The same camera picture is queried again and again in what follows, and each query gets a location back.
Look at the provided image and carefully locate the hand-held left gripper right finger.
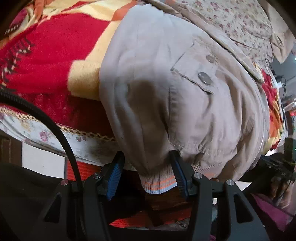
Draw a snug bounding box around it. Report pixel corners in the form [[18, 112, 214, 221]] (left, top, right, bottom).
[[170, 150, 270, 241]]

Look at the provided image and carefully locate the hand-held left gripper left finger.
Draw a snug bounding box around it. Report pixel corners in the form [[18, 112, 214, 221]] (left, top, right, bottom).
[[30, 152, 126, 241]]

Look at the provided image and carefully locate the grey zip jacket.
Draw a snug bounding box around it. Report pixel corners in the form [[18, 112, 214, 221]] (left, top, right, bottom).
[[98, 0, 289, 194]]

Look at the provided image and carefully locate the orange ribbed cloth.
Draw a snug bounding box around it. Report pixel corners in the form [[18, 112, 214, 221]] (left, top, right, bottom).
[[65, 160, 195, 229]]

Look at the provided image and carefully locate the floral bed sheet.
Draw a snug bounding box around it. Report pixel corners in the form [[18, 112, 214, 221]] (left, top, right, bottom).
[[0, 105, 130, 166]]

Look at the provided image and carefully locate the beige curtain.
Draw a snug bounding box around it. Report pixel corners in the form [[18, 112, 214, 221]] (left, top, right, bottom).
[[270, 22, 296, 63]]

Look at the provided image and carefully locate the red orange printed blanket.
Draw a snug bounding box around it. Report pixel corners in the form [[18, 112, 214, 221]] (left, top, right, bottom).
[[0, 0, 285, 151]]

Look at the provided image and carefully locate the floral quilt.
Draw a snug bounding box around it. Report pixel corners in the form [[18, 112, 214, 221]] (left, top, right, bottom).
[[171, 0, 281, 67]]

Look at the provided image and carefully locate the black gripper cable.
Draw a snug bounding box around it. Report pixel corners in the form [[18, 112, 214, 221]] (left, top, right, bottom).
[[0, 89, 84, 193]]

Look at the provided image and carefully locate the wooden bed frame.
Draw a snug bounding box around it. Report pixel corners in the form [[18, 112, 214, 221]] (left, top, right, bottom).
[[0, 130, 22, 165]]

